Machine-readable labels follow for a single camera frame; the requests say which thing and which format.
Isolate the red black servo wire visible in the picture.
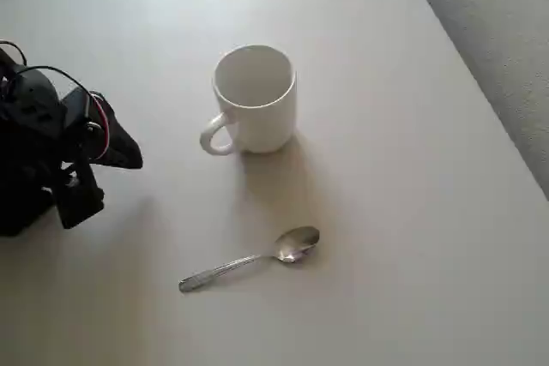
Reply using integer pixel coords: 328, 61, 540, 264
94, 93, 112, 160

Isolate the white ceramic mug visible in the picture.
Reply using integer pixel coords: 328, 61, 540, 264
199, 43, 298, 157

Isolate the black camera mount box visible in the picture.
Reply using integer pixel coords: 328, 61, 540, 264
56, 159, 106, 231

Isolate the black camera cable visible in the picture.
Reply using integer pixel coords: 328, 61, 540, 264
9, 64, 94, 99

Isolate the silver metal spoon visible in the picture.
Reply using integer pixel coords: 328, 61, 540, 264
178, 225, 322, 295

